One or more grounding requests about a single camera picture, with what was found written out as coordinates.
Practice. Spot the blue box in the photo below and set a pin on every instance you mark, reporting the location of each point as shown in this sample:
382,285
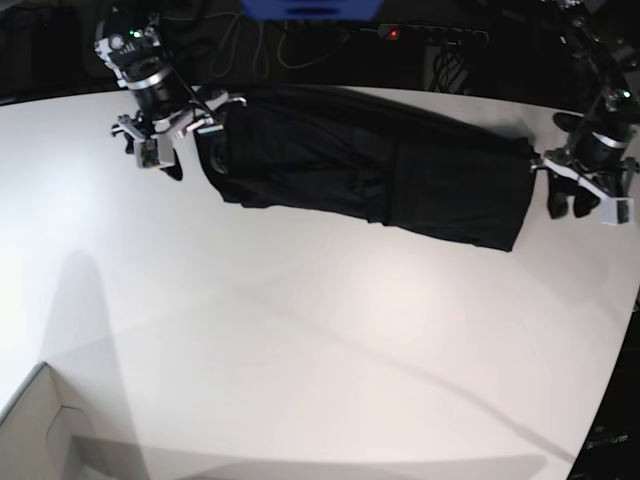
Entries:
359,10

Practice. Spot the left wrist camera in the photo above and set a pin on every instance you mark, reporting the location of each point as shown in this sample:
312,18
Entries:
617,211

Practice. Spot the black power strip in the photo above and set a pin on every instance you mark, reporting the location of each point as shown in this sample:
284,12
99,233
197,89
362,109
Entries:
433,34

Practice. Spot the white cardboard box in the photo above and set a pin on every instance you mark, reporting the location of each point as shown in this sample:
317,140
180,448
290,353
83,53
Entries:
36,441

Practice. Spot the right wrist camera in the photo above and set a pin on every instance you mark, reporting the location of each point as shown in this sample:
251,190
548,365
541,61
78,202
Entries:
154,153

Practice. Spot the black t-shirt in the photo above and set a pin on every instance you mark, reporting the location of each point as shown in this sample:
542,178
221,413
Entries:
341,151

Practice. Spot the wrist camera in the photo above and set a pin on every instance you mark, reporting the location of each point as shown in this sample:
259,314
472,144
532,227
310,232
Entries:
617,211
154,153

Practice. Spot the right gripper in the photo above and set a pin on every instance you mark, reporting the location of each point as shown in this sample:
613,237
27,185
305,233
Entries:
208,119

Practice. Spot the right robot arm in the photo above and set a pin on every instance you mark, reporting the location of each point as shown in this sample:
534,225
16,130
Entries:
130,44

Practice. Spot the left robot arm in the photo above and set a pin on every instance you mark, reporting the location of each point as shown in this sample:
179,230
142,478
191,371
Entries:
601,136

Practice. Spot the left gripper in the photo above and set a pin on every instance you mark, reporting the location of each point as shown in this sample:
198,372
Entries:
594,184

